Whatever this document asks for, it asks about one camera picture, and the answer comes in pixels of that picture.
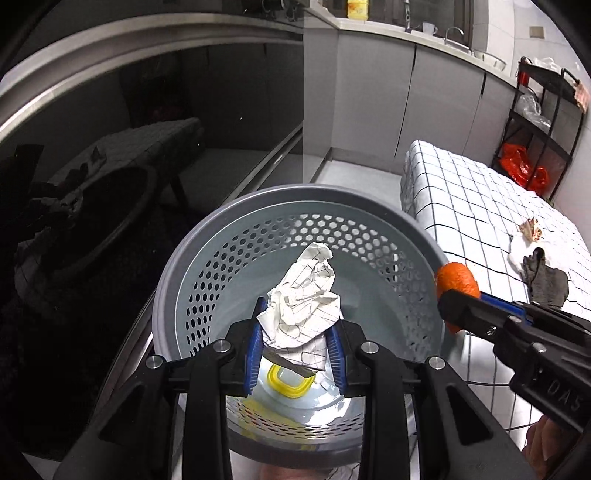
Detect black glass oven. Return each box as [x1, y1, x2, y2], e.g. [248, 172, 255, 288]
[0, 14, 305, 352]

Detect yellow plastic lid ring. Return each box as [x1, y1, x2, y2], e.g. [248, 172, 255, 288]
[265, 364, 315, 398]

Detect red checked cloth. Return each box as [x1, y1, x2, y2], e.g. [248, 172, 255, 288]
[573, 80, 591, 112]

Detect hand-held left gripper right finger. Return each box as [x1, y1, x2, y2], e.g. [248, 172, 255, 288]
[325, 318, 539, 480]

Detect white checked paper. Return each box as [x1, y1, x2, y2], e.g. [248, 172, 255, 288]
[256, 242, 345, 358]

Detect checked white tablecloth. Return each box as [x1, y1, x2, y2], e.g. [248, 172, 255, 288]
[399, 138, 591, 462]

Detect clear crumpled plastic bag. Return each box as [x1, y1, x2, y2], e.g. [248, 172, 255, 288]
[515, 92, 552, 127]

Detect grey perforated trash bin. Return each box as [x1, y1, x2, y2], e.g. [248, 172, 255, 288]
[152, 185, 458, 464]

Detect grey cloth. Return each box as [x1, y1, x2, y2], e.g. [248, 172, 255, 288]
[522, 247, 570, 310]

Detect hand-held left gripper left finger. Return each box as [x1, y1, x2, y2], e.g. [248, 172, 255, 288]
[53, 295, 269, 480]

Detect grey kitchen cabinets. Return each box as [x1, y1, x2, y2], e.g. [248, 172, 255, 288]
[305, 28, 518, 176]

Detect red plastic bag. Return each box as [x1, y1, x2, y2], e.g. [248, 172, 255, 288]
[501, 142, 549, 195]

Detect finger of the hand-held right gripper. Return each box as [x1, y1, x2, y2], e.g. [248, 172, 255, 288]
[436, 288, 513, 344]
[478, 292, 529, 321]

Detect person's right hand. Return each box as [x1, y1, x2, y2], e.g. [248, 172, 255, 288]
[524, 413, 575, 478]

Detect black metal rack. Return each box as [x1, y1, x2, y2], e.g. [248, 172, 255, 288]
[491, 56, 587, 204]

